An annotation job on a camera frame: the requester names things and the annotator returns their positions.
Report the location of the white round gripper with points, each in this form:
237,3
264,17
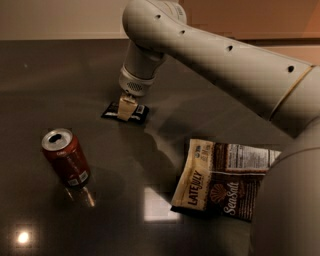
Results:
135,84

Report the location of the black rxbar chocolate wrapper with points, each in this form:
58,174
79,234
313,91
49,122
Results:
138,116

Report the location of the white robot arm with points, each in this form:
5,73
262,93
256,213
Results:
280,89

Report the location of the red soda can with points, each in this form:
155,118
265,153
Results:
63,151

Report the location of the Late July chips bag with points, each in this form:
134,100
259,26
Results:
222,178

